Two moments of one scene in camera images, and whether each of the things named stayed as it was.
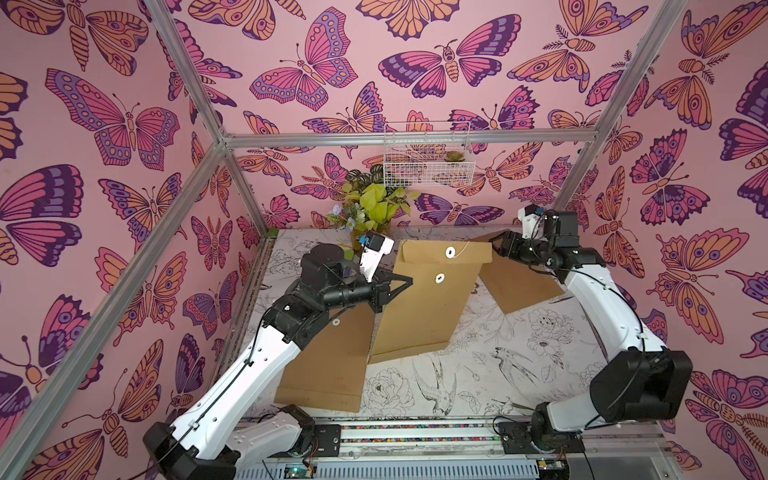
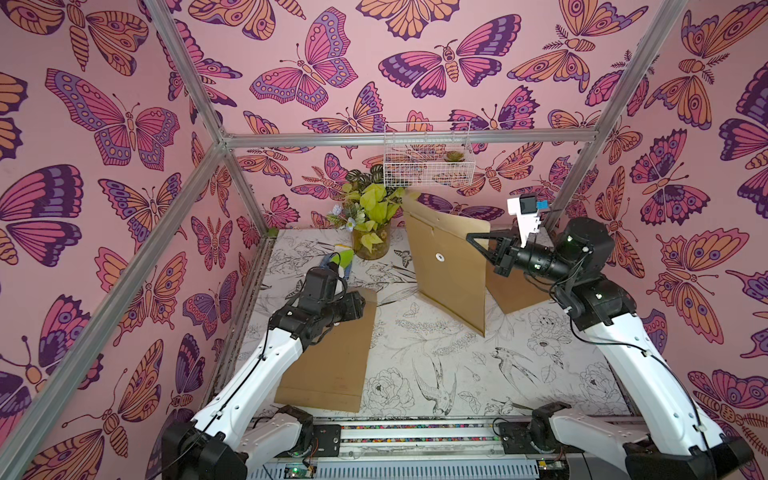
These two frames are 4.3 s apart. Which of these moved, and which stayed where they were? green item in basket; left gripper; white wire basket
Moved: left gripper
Stayed: green item in basket; white wire basket
